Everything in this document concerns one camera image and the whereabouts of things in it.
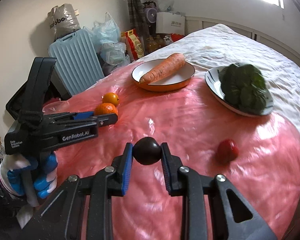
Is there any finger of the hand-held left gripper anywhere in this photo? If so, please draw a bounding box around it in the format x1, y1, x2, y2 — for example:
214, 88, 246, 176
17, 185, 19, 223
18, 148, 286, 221
51, 112, 97, 121
52, 114, 118, 130

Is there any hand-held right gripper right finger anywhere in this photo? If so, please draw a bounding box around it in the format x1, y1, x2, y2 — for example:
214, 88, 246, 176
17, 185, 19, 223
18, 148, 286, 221
161, 142, 278, 240

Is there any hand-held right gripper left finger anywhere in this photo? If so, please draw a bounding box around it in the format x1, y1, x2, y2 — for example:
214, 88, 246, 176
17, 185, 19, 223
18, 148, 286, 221
21, 142, 134, 240

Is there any orange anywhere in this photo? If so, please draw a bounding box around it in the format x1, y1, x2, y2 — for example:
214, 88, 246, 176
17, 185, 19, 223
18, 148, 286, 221
102, 92, 120, 105
94, 103, 118, 117

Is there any dark purple plum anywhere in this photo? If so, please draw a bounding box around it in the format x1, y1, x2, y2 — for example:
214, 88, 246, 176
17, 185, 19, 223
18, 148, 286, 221
133, 137, 163, 166

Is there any person's left forearm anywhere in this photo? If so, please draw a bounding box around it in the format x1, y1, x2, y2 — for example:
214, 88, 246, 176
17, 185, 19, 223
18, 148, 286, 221
0, 159, 24, 240

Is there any person's left hand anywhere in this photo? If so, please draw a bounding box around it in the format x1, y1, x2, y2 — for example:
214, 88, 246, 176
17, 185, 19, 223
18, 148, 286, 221
0, 152, 58, 207

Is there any pink plastic sheet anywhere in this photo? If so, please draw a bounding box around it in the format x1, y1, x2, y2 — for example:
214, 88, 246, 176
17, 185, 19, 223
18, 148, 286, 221
42, 62, 300, 240

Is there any light blue suitcase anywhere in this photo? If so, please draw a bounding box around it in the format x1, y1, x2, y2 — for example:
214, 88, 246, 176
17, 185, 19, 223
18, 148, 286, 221
48, 29, 105, 98

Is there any red plum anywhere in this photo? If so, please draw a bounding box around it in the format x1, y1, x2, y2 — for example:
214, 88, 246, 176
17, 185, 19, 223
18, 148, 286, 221
217, 139, 240, 163

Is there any clear plastic bag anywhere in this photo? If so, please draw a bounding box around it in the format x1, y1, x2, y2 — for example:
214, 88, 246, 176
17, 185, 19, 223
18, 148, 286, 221
100, 42, 130, 67
91, 12, 122, 53

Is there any carrot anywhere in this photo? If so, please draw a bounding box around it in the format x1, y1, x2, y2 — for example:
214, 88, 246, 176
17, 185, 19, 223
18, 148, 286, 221
139, 53, 186, 84

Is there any orange rimmed plate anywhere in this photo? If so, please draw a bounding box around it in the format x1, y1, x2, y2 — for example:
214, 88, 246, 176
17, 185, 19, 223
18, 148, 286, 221
131, 59, 195, 92

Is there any red yellow rice bag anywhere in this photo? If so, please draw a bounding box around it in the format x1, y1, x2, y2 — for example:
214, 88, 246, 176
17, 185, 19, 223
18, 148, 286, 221
125, 29, 145, 60

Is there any grey printed bag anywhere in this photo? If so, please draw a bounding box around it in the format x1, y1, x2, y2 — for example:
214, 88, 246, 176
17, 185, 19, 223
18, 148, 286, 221
49, 4, 81, 42

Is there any white blue rimmed plate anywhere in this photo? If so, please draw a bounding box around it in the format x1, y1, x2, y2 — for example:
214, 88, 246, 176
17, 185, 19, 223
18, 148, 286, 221
204, 66, 274, 117

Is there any spinach bunch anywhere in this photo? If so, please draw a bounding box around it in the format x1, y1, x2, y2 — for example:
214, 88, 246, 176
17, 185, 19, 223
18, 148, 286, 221
219, 63, 268, 113

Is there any white paper bag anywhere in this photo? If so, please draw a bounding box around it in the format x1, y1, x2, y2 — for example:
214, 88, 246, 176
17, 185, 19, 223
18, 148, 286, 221
155, 12, 186, 37

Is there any small purple fan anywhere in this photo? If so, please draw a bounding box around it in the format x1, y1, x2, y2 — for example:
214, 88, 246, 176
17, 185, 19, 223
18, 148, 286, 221
143, 7, 157, 19

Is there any plaid scarf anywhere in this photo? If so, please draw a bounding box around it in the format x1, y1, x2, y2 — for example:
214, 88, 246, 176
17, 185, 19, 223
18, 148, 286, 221
127, 0, 147, 34

